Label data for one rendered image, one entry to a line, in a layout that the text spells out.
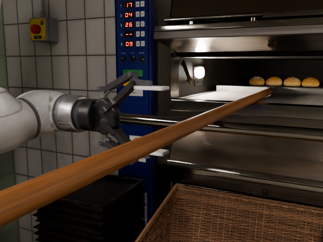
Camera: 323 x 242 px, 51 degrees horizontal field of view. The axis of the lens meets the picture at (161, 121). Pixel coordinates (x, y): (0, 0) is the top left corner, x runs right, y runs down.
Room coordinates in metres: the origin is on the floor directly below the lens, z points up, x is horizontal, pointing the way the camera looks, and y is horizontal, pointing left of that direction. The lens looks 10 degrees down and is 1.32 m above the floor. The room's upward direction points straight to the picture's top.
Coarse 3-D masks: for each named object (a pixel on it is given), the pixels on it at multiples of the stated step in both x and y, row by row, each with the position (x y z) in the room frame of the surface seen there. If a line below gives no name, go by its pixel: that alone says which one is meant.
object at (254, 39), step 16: (160, 32) 1.15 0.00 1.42; (176, 32) 1.13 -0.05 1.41; (192, 32) 1.10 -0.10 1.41; (208, 32) 1.08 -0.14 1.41; (224, 32) 1.05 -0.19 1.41; (240, 32) 1.03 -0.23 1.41; (256, 32) 1.01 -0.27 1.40; (272, 32) 0.99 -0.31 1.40; (288, 32) 0.97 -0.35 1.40; (304, 32) 0.95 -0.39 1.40; (320, 32) 0.93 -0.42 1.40; (176, 48) 1.27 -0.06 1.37; (192, 48) 1.25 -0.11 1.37; (208, 48) 1.23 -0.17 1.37; (224, 48) 1.21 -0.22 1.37; (240, 48) 1.18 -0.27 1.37; (256, 48) 1.16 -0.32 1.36; (272, 48) 1.15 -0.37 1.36; (288, 48) 1.13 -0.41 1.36; (304, 48) 1.11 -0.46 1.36; (320, 48) 1.09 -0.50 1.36
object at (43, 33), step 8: (40, 24) 1.50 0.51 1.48; (48, 24) 1.49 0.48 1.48; (56, 24) 1.54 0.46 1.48; (40, 32) 1.50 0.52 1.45; (48, 32) 1.49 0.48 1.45; (56, 32) 1.53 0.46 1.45; (32, 40) 1.52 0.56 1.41; (40, 40) 1.50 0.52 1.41; (48, 40) 1.49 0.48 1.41; (56, 40) 1.53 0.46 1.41
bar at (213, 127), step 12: (120, 120) 0.95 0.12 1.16; (132, 120) 0.93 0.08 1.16; (144, 120) 0.92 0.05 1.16; (156, 120) 0.90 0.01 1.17; (168, 120) 0.89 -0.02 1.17; (180, 120) 0.87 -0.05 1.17; (216, 132) 0.83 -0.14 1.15; (228, 132) 0.81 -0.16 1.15; (240, 132) 0.80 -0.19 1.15; (252, 132) 0.79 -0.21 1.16; (264, 132) 0.77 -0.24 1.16; (276, 132) 0.76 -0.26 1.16; (288, 132) 0.75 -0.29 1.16; (300, 132) 0.74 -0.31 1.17; (312, 132) 0.73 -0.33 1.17
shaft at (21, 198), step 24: (264, 96) 1.30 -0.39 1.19; (192, 120) 0.67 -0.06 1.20; (216, 120) 0.79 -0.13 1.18; (144, 144) 0.49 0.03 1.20; (168, 144) 0.56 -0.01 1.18; (72, 168) 0.36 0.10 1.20; (96, 168) 0.39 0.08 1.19; (120, 168) 0.44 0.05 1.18; (0, 192) 0.29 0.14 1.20; (24, 192) 0.30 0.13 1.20; (48, 192) 0.32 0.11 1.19; (0, 216) 0.27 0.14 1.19
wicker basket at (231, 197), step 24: (192, 192) 1.22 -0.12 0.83; (216, 192) 1.19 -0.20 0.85; (168, 216) 1.19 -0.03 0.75; (192, 216) 1.20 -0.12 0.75; (216, 216) 1.16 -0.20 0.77; (240, 216) 1.13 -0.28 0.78; (264, 216) 1.10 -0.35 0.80; (288, 216) 1.07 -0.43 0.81; (312, 216) 1.04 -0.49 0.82; (144, 240) 1.02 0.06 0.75; (168, 240) 1.19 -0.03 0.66; (192, 240) 1.17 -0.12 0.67; (216, 240) 1.14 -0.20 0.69; (240, 240) 1.11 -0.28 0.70; (264, 240) 1.08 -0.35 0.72; (288, 240) 1.05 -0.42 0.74; (312, 240) 1.02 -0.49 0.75
